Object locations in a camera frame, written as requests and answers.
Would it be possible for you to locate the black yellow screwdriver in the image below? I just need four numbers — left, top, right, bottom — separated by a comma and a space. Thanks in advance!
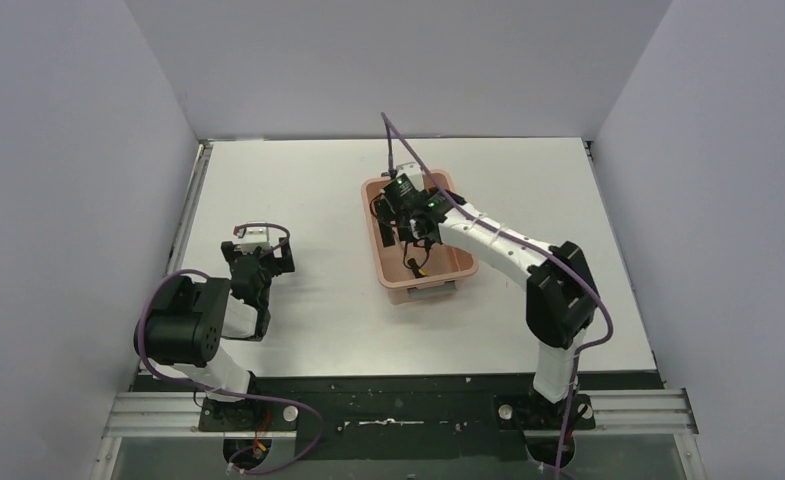
406, 258, 428, 279

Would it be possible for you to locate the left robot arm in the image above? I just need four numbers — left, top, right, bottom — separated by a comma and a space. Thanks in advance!
133, 234, 295, 403

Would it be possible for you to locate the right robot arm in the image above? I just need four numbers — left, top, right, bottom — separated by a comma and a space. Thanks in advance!
368, 173, 601, 415

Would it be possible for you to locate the pink plastic bin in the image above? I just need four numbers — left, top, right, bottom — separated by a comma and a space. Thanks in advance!
361, 177, 479, 305

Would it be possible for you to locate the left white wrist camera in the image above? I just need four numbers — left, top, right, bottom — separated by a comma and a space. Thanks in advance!
234, 226, 271, 254

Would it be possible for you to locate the left side aluminium rail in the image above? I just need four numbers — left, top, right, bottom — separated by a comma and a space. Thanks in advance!
165, 140, 213, 273

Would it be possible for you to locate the aluminium rail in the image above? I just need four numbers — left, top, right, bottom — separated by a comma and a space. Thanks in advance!
104, 389, 698, 439
165, 140, 213, 273

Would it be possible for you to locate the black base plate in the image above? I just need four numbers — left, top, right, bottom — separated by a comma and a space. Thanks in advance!
132, 372, 663, 473

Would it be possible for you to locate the aluminium front rail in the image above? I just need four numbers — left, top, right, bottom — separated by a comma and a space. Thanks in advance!
104, 389, 698, 439

